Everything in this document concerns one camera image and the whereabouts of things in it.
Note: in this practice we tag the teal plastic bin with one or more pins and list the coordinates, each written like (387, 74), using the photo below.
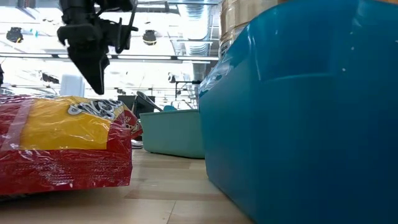
(171, 133)

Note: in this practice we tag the dark background screen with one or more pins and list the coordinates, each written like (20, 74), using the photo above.
(126, 101)

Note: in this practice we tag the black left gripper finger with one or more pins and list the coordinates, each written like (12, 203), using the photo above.
(104, 68)
(90, 74)

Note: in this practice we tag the silver metal spoon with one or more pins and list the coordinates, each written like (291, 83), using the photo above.
(146, 101)

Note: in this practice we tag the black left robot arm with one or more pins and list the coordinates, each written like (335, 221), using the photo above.
(81, 9)

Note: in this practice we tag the black ceiling lamp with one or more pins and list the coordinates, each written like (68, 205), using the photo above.
(149, 37)
(14, 35)

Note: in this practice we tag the white cylinder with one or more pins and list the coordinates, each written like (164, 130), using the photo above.
(66, 88)

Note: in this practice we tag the black background stand frame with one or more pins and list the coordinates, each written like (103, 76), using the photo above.
(183, 82)

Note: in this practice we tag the red yellow ramen packet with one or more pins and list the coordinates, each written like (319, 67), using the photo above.
(62, 130)

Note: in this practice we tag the long ceiling light fixture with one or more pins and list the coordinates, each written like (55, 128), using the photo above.
(155, 57)

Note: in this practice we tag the blue plastic bin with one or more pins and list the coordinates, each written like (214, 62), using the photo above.
(295, 124)

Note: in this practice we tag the black background fixture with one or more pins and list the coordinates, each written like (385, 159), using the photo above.
(49, 78)

